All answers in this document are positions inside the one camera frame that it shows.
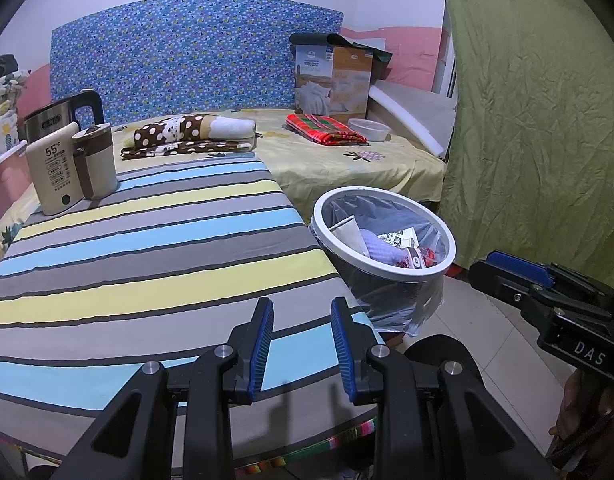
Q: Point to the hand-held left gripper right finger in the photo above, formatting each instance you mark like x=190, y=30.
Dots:
x=344, y=350

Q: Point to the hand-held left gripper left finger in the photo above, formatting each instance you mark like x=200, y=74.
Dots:
x=261, y=350

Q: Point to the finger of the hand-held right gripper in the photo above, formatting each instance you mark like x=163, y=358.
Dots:
x=497, y=280
x=522, y=266

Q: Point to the white round trash bin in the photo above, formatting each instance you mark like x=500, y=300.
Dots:
x=367, y=262

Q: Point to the floral paper packet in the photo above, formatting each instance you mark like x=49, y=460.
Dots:
x=402, y=237

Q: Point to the light purple tissue packet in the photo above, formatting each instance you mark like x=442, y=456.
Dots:
x=379, y=247

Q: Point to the translucent bin liner bag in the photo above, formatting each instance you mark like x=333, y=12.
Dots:
x=387, y=210

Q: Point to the person's right hand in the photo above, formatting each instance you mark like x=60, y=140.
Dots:
x=587, y=420

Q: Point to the small red object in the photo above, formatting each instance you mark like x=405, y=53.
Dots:
x=452, y=271

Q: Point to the colourful striped mat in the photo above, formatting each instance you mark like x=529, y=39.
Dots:
x=337, y=435

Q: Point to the striped table cloth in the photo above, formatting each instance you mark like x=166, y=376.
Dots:
x=137, y=260

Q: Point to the green curtain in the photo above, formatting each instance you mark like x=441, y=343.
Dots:
x=527, y=110

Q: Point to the yellow bed sheet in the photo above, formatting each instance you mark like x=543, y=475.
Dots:
x=337, y=170

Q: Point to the white foam board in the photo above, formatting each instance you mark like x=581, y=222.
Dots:
x=412, y=105

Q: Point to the white plastic bowl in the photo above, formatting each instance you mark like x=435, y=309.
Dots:
x=369, y=130

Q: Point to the red plaid cloth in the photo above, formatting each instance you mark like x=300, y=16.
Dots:
x=322, y=127

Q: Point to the brown polka dot blanket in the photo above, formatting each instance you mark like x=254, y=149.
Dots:
x=162, y=132

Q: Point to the brown and white mug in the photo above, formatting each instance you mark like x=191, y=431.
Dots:
x=99, y=165

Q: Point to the cardboard bedding box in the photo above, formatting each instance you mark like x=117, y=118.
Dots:
x=337, y=85

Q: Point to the cream product box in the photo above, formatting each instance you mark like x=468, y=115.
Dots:
x=54, y=170

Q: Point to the pink cloth cover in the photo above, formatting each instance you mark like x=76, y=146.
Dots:
x=2, y=195

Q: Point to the blue floral headboard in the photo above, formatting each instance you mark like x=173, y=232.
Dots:
x=187, y=55

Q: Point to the steel electric kettle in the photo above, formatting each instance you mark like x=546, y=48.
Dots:
x=47, y=122

